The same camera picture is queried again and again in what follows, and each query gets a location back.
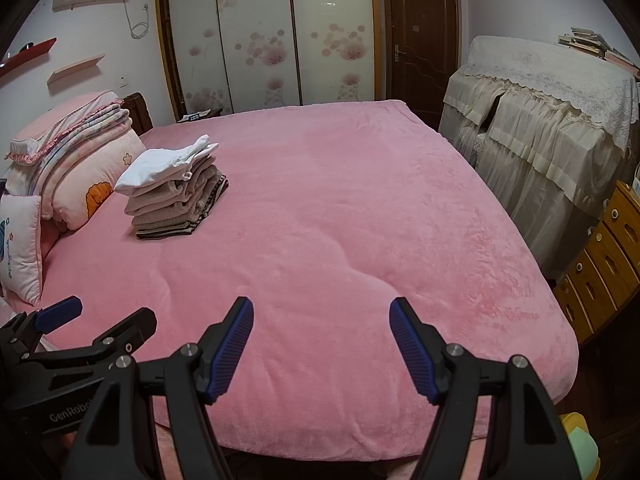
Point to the red wall shelf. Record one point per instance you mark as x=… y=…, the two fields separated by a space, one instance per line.
x=30 y=55

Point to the dark wooden headboard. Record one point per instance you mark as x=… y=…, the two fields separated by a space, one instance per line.
x=140 y=115

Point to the pink wall shelf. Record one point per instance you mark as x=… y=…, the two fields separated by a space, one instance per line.
x=75 y=69

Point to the stack of folded clothes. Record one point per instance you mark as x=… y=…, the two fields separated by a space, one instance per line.
x=170 y=210

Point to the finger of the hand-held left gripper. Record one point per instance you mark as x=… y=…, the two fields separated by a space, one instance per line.
x=60 y=310
x=125 y=330

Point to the floral sliding door wardrobe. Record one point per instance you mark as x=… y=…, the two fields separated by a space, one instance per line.
x=260 y=35

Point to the cloth-covered furniture with lace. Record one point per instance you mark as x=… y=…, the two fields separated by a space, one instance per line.
x=540 y=135

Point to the green yellow plastic stool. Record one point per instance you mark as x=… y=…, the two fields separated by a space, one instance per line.
x=582 y=450

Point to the white embroidered pillow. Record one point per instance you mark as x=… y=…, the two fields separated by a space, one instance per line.
x=20 y=250

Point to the brown wooden door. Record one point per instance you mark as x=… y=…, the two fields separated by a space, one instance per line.
x=420 y=35

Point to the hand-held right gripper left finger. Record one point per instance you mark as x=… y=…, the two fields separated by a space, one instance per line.
x=230 y=350

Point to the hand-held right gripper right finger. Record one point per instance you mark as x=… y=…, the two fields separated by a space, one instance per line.
x=412 y=350

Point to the yellow wooden drawer cabinet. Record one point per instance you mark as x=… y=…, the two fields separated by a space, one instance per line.
x=600 y=260

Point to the pile of books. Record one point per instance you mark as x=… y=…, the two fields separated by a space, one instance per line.
x=585 y=40

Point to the white printed sweatshirt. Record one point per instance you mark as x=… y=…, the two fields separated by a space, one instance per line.
x=150 y=165

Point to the folded cartoon print quilt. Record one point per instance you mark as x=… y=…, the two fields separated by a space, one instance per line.
x=100 y=170

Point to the folded pink ruffled blanket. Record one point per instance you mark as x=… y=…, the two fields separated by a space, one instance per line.
x=65 y=125

